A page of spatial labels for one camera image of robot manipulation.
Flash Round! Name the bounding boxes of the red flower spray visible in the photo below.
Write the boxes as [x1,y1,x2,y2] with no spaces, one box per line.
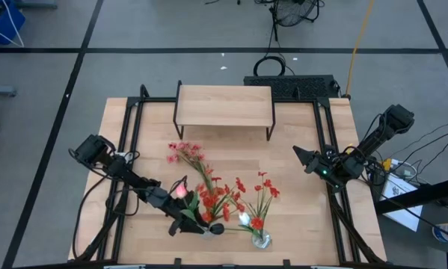
[195,174,247,224]
[236,170,281,242]

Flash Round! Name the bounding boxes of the pink tulip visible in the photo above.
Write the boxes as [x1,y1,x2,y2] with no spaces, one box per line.
[174,182,201,225]

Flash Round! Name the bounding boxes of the black table frame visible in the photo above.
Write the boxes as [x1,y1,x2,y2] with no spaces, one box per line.
[68,84,387,265]

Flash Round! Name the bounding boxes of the ribbed glass vase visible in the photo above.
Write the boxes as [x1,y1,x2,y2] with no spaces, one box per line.
[251,229,273,250]

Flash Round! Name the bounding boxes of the yellow hanging cable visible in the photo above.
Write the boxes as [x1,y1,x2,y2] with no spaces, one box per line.
[344,0,376,99]

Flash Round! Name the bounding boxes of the coiled black cable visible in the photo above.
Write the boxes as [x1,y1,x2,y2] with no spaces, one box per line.
[252,55,295,78]

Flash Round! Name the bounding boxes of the white tulip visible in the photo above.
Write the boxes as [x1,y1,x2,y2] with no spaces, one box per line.
[225,211,264,236]

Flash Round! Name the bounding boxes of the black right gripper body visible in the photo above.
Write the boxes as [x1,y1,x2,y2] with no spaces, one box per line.
[307,149,346,184]

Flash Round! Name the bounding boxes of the black floor fan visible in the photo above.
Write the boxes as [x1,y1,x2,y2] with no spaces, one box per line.
[269,0,322,28]

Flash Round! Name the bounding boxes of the black metal beam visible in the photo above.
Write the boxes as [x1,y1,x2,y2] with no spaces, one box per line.
[374,175,448,217]

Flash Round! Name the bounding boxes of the blue bin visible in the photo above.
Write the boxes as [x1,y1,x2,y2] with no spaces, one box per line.
[0,0,26,46]

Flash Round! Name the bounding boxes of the diamond-pattern glass vase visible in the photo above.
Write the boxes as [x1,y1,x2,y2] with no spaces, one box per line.
[200,226,219,241]

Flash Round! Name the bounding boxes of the wooden shelf with black frame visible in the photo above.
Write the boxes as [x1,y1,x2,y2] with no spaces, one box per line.
[173,80,276,142]

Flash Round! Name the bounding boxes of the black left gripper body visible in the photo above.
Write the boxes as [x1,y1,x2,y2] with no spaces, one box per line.
[154,188,194,236]

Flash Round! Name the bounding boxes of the black perforated computer case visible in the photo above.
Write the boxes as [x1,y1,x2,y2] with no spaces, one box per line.
[243,74,341,102]

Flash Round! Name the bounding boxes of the white printed box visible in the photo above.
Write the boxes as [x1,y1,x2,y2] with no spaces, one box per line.
[379,172,425,233]

